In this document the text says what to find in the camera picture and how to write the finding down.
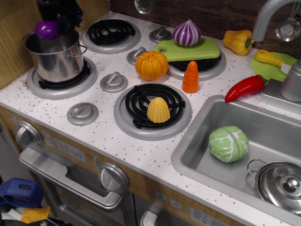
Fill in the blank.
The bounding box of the tall steel pot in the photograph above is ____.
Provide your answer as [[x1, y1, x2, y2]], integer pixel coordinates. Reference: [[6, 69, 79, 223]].
[[25, 30, 87, 83]]

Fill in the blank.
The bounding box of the front right stove burner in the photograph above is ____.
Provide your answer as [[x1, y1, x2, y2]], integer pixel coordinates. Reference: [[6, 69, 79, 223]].
[[113, 83, 192, 141]]

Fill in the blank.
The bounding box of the front silver stove knob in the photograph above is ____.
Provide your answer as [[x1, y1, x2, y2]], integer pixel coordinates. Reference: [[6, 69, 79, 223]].
[[67, 103, 99, 126]]

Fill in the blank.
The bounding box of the light green toy plate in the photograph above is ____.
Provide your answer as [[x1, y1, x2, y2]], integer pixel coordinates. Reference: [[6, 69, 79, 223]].
[[250, 52, 298, 81]]

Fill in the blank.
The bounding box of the silver sink basin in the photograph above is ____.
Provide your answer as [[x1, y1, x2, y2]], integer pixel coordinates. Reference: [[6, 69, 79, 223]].
[[172, 95, 301, 226]]

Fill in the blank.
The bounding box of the purple toy eggplant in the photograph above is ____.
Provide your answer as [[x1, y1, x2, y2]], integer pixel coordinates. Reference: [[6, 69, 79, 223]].
[[34, 20, 61, 40]]

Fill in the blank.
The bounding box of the front left stove burner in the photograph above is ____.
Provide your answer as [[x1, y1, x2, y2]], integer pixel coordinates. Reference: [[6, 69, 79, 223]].
[[27, 57, 98, 100]]

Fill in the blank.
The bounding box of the silver knob beside pumpkin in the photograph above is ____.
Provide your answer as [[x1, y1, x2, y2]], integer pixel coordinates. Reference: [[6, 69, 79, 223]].
[[127, 47, 147, 65]]

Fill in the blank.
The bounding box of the green toy cutting board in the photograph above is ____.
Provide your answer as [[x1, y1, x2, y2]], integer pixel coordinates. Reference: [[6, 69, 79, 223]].
[[154, 38, 220, 62]]

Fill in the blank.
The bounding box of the yellow cloth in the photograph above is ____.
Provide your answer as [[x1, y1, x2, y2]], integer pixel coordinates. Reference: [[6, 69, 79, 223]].
[[20, 206, 50, 224]]

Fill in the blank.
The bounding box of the oven clock display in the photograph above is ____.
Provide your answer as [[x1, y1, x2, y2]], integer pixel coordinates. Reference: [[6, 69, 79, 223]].
[[54, 138, 86, 162]]

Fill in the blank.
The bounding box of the hanging steel ladle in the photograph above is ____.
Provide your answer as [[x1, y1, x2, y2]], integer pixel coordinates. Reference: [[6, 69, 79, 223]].
[[276, 2, 301, 42]]

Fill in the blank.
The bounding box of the silver stove knob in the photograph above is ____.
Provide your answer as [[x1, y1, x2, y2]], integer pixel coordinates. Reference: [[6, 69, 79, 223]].
[[67, 103, 99, 126], [149, 26, 173, 43], [100, 72, 128, 93]]

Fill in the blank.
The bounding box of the orange toy carrot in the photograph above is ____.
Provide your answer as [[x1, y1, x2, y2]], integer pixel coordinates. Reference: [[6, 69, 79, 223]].
[[182, 61, 199, 93]]

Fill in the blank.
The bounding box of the back silver stove knob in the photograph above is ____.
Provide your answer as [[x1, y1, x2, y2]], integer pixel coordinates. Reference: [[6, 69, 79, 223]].
[[149, 26, 173, 43]]

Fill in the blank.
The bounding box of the blue clamp tool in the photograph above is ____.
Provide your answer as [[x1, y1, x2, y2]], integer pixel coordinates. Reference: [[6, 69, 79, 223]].
[[0, 178, 44, 208]]

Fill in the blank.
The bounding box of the red toy chili pepper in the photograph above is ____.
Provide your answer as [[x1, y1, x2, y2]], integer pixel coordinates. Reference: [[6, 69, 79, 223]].
[[224, 75, 268, 103]]

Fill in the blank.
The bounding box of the left oven dial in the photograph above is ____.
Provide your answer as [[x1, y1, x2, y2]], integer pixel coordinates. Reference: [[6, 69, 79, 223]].
[[16, 120, 43, 146]]

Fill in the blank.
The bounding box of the orange toy pumpkin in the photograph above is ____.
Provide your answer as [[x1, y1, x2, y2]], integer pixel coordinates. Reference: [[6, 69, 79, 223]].
[[135, 51, 168, 81]]

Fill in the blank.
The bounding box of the purple striped toy onion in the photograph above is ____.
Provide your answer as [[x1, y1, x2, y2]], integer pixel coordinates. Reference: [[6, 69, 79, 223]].
[[173, 19, 201, 47]]

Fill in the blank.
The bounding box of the silver oven door handle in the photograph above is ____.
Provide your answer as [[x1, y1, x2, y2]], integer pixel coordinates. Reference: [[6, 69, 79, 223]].
[[19, 147, 123, 212]]

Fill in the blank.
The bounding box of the yellow toy corn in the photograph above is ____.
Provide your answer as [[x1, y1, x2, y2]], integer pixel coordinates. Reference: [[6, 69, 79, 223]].
[[147, 97, 171, 123]]

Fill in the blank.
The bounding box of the back right stove burner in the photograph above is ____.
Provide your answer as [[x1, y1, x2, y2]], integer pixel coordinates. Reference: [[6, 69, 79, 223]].
[[167, 52, 227, 81]]

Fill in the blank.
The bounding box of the hanging perforated steel spoon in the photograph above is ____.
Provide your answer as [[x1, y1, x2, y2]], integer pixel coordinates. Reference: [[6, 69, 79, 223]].
[[134, 0, 155, 15]]

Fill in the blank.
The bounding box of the small lidded steel pot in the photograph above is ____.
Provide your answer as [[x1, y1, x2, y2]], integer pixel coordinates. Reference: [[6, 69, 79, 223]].
[[247, 159, 301, 216]]

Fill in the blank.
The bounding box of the oven dial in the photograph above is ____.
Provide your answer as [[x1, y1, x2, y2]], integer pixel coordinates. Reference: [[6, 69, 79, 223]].
[[98, 161, 129, 192], [16, 120, 43, 146]]

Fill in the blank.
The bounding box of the yellow handled toy knife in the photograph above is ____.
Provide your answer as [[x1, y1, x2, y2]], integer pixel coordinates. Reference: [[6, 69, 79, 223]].
[[255, 49, 291, 74]]

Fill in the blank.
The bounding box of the right oven dial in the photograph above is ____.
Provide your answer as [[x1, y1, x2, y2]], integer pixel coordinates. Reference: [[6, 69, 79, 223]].
[[98, 161, 129, 192]]

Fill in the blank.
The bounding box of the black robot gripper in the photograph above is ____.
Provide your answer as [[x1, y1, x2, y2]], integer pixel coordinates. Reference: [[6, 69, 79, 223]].
[[37, 0, 83, 35]]

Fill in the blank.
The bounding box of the silver toy faucet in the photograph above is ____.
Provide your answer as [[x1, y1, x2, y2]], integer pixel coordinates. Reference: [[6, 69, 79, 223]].
[[252, 0, 301, 114]]

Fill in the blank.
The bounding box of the green toy cabbage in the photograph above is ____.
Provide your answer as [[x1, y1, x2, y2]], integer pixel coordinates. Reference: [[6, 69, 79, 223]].
[[208, 126, 249, 163]]

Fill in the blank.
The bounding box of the yellow toy bell pepper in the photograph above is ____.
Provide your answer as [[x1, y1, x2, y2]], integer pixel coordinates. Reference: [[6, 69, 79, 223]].
[[222, 30, 254, 56]]

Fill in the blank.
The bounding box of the middle silver stove knob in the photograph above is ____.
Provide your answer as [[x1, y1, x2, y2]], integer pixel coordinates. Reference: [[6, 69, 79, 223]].
[[100, 72, 128, 93]]

